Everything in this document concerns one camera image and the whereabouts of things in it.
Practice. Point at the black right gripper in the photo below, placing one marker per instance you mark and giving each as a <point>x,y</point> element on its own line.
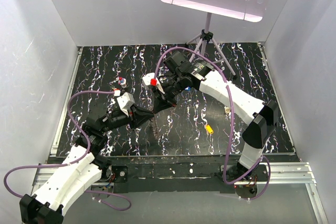
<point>160,104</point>

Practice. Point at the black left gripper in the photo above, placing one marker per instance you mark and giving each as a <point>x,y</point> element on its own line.
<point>138,116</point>

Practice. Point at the silver keyring holder with keys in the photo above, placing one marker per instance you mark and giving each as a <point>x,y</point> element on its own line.
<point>154,127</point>

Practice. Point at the yellow tagged key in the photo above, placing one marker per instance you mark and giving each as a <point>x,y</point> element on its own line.
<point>209,129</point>

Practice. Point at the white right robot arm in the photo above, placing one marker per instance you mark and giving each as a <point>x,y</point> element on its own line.
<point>205,76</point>

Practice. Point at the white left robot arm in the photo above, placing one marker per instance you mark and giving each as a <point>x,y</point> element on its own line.
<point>82,167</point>

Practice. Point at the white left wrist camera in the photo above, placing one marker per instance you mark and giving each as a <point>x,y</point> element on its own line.
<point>125,102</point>

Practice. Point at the black base frame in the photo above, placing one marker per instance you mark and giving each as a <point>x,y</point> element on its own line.
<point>136,174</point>

